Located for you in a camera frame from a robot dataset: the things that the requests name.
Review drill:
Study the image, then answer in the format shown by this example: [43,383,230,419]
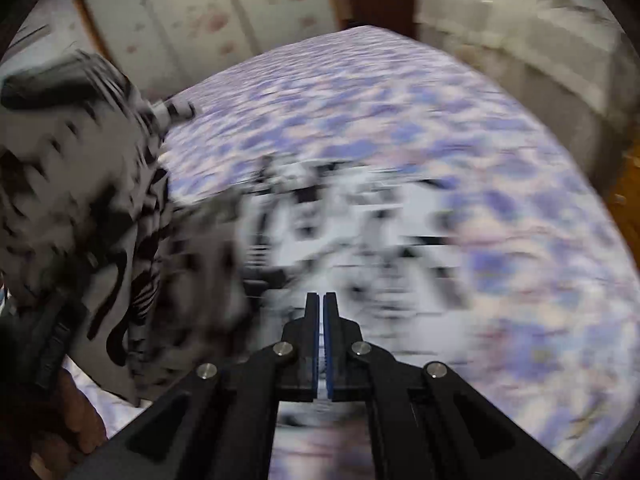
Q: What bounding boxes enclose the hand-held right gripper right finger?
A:
[323,292,581,480]

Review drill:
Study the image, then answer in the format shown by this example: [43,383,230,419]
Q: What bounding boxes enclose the lace-covered furniture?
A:
[415,0,640,191]

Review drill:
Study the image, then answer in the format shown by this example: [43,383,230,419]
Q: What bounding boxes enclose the wooden drawer cabinet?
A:
[605,150,640,261]

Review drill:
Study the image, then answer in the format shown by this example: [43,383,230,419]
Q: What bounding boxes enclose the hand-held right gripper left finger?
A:
[65,292,320,480]

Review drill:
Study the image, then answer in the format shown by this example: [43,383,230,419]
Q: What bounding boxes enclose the floral wardrobe doors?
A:
[75,0,351,106]

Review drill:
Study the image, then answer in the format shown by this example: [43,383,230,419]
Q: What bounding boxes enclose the person's left hand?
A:
[30,370,108,480]

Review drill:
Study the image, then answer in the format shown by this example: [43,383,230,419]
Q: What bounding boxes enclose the white black lettered jacket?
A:
[0,50,473,431]

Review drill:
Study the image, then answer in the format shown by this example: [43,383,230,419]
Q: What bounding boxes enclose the purple floral fleece blanket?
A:
[65,25,633,480]

